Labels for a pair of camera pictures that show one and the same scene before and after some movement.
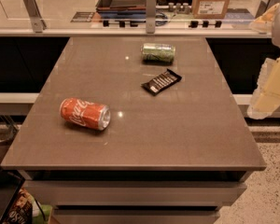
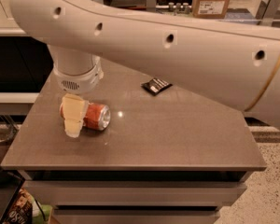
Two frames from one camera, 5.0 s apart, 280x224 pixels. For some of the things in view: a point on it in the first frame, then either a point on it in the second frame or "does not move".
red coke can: (86, 114) does not move
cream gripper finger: (273, 87) to (76, 75)
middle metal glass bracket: (150, 11) does not move
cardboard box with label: (211, 2) does not move
